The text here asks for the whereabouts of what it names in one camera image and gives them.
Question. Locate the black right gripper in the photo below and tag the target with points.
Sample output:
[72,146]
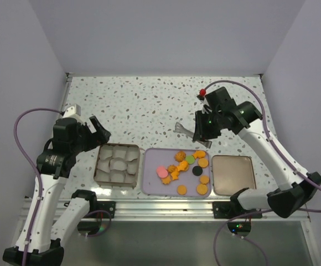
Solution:
[201,133]

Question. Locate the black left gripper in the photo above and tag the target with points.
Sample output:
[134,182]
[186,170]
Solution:
[95,139]

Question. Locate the orange swirl cookie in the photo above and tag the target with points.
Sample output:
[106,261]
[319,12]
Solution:
[180,156]

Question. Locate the orange flower cookie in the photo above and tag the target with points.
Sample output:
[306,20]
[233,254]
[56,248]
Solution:
[204,179]
[167,180]

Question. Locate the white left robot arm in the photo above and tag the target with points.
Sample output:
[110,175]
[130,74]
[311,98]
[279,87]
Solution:
[44,237]

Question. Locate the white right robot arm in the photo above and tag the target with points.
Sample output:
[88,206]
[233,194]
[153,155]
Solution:
[245,121]

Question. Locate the orange cookie top right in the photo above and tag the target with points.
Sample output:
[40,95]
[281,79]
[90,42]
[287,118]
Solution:
[199,154]

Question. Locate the brown cookie tin with liners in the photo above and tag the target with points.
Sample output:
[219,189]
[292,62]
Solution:
[117,165]

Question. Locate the orange round cookie upper right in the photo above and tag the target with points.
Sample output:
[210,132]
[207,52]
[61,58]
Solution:
[203,162]

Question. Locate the orange round cookie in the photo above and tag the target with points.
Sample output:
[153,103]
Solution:
[203,162]
[181,189]

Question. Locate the green round cookie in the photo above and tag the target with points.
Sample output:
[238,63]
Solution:
[190,159]

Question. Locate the black round cookie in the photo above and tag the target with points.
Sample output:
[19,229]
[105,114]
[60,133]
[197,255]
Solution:
[197,171]

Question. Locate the rose gold tin lid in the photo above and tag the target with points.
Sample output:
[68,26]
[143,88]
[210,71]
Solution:
[231,174]

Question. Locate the orange rosette cookie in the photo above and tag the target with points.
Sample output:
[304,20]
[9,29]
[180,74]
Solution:
[171,168]

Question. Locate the lilac plastic tray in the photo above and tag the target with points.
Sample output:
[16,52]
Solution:
[153,185]

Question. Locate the orange waffle cookie bottom right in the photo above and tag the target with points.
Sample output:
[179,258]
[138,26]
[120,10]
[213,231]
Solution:
[202,189]

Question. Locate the orange round cookie bottom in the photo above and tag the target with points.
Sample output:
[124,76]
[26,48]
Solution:
[181,189]

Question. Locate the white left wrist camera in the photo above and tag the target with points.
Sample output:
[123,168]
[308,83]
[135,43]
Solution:
[73,111]

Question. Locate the aluminium mounting rail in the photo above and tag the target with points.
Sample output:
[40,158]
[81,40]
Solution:
[169,209]

